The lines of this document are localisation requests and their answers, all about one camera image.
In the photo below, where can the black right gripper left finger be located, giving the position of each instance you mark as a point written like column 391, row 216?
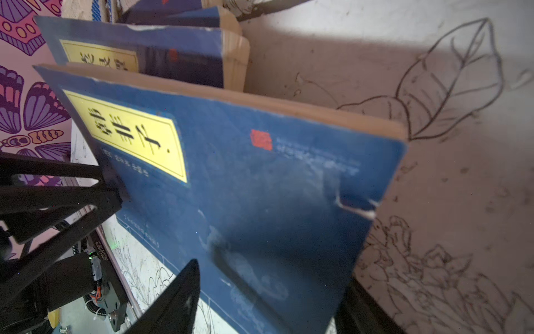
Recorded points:
column 175, row 310

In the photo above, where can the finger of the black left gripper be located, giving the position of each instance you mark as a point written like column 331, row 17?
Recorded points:
column 28, row 211

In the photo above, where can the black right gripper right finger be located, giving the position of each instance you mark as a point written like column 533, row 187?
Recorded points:
column 359, row 313

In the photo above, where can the navy book yellow label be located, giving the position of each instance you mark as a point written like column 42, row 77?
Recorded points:
column 273, row 198

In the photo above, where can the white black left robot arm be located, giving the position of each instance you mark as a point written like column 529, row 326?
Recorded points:
column 66, row 280

